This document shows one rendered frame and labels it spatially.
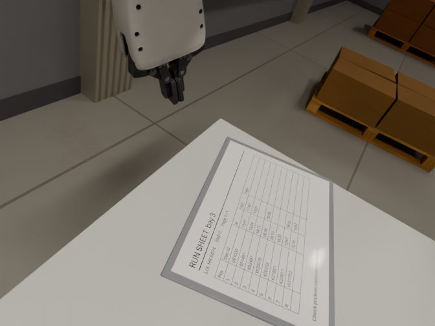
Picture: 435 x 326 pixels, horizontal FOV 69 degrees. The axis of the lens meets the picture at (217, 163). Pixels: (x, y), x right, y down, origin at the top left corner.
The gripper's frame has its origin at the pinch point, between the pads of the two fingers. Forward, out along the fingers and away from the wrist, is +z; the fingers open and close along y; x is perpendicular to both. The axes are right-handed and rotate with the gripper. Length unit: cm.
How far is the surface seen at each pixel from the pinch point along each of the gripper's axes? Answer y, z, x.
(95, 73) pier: -16, 81, -133
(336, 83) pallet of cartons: -176, 128, -78
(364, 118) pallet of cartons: -184, 148, -49
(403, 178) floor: -174, 165, 2
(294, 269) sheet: 4.2, 0.6, 28.8
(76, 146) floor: 13, 94, -99
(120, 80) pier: -30, 97, -140
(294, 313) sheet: 7.1, -0.2, 31.5
